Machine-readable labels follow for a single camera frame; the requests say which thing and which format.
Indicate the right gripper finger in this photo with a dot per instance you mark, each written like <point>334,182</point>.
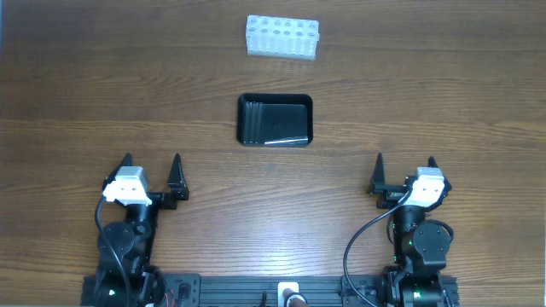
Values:
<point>376,172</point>
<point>432,162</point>

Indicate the white test tube rack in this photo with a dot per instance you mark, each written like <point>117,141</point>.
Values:
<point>281,42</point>

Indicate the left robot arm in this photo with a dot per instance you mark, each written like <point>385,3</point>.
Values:
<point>128,247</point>

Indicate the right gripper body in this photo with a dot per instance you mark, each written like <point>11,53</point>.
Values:
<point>386,196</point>

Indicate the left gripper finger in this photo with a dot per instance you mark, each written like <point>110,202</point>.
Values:
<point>124,161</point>
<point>178,179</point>

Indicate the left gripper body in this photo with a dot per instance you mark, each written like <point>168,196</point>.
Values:
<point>168,200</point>

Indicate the black tray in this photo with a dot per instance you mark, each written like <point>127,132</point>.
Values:
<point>283,119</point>

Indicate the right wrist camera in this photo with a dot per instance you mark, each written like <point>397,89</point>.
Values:
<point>424,187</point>

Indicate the mounting rail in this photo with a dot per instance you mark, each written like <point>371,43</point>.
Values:
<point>239,290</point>

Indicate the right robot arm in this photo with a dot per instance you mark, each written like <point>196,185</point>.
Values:
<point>422,247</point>

